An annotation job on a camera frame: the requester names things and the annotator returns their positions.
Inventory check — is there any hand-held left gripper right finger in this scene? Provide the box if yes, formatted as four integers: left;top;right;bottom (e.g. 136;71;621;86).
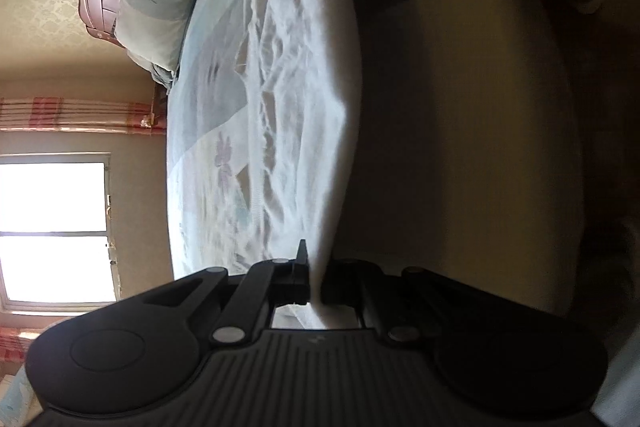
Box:
322;259;511;347

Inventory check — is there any grey crumpled cloth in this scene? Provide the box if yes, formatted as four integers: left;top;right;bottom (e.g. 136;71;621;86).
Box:
150;62;179;94

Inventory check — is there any bright window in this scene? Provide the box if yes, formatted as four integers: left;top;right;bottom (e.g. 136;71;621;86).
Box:
0;152;123;315

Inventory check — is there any pink striped curtain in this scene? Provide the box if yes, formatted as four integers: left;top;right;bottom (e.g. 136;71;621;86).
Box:
0;327;46;365
0;97;168;138

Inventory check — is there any white sweatshirt with bear print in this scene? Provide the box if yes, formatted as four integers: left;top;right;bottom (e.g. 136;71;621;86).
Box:
235;0;586;333

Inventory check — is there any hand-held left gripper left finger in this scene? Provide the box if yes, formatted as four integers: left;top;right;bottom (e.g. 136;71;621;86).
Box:
120;239;313;348

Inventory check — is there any pastel patchwork bed sheet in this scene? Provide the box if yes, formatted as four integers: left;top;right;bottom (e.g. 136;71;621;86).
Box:
165;0;281;278

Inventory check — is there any wooden nightstand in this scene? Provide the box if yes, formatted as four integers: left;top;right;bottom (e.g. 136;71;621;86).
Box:
150;87;169;128

